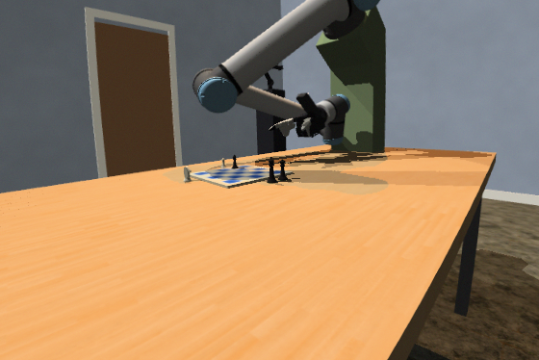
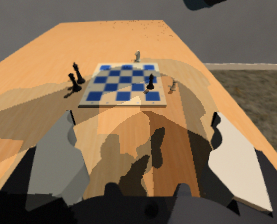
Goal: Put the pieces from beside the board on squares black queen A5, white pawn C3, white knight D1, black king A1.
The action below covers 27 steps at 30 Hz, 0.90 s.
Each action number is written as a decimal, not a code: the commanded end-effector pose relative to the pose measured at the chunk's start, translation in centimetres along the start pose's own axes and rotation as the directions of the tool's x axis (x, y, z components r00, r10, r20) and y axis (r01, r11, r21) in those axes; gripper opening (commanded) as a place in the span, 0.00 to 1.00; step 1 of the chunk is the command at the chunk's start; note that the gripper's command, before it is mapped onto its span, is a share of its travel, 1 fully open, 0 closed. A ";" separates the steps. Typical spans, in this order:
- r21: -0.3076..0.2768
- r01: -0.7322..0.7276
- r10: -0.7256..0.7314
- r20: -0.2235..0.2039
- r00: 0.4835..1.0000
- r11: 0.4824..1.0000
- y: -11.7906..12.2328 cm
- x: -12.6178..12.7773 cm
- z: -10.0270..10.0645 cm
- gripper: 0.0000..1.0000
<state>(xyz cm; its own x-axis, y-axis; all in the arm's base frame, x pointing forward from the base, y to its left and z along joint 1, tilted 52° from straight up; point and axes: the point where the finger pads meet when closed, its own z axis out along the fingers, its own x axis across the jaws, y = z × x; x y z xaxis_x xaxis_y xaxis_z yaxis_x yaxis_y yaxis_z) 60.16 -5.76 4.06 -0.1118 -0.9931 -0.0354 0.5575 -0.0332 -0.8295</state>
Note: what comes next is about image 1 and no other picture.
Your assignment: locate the blue and cream chessboard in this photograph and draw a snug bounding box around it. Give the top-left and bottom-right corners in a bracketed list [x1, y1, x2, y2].
[190, 165, 270, 189]

